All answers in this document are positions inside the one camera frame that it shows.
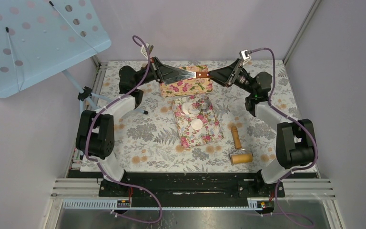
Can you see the white slotted cable duct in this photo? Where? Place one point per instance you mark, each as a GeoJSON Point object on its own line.
{"type": "Point", "coordinates": [168, 204]}

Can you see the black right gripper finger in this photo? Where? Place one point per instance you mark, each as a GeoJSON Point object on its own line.
{"type": "Point", "coordinates": [229, 63]}
{"type": "Point", "coordinates": [219, 76]}

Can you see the red handled metal scraper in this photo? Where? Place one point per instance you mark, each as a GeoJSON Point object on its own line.
{"type": "Point", "coordinates": [190, 74]}

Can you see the yellow floral rectangular tray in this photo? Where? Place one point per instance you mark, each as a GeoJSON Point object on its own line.
{"type": "Point", "coordinates": [187, 87]}

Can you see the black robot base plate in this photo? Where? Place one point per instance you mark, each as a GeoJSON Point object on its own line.
{"type": "Point", "coordinates": [192, 185]}

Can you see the round cut dough wrapper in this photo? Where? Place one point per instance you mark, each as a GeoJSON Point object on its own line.
{"type": "Point", "coordinates": [196, 124]}

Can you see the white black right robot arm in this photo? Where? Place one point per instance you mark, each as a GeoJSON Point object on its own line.
{"type": "Point", "coordinates": [296, 147]}

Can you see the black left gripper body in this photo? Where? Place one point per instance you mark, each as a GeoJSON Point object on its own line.
{"type": "Point", "coordinates": [153, 72]}

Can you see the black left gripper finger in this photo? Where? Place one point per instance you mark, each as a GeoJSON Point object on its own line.
{"type": "Point", "coordinates": [169, 79]}
{"type": "Point", "coordinates": [166, 68]}

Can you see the light blue perforated music stand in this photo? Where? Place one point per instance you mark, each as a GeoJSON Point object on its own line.
{"type": "Point", "coordinates": [41, 38]}

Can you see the round metal dough cutter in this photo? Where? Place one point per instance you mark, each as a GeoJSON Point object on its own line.
{"type": "Point", "coordinates": [204, 105]}

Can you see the floral grey table mat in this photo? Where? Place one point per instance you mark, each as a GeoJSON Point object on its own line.
{"type": "Point", "coordinates": [150, 142]}

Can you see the white dough ball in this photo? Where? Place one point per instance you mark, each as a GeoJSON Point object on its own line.
{"type": "Point", "coordinates": [190, 109]}

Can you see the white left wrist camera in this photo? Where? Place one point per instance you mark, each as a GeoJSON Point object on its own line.
{"type": "Point", "coordinates": [146, 50]}

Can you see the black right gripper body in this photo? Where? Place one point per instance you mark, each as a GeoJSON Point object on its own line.
{"type": "Point", "coordinates": [238, 78]}

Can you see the wooden dough roller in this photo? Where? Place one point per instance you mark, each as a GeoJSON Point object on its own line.
{"type": "Point", "coordinates": [239, 155]}

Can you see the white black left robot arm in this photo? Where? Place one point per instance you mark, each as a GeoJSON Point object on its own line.
{"type": "Point", "coordinates": [96, 137]}

